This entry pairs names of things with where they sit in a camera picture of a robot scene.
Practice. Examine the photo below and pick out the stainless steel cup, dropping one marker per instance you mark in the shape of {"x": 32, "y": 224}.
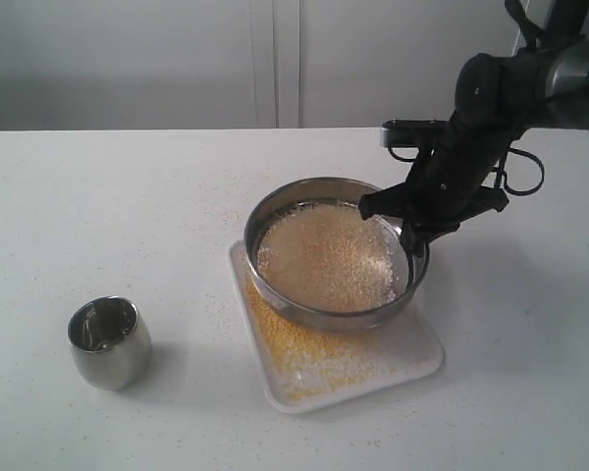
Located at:
{"x": 110, "y": 343}

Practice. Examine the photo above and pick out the yellow millet grains on tray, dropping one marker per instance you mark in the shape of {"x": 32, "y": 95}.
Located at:
{"x": 310, "y": 363}

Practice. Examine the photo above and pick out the white plastic tray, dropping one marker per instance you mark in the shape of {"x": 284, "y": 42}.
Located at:
{"x": 414, "y": 346}

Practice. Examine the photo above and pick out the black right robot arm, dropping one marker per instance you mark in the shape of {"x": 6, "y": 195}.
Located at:
{"x": 537, "y": 88}

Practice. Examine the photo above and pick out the round steel mesh sieve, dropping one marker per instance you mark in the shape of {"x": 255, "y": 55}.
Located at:
{"x": 334, "y": 191}

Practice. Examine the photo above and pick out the yellow and white grain mixture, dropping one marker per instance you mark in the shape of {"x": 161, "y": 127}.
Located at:
{"x": 328, "y": 258}

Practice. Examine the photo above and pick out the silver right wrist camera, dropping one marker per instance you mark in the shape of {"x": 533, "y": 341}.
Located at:
{"x": 411, "y": 133}

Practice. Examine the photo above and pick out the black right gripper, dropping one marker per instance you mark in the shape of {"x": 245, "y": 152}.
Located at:
{"x": 445, "y": 185}

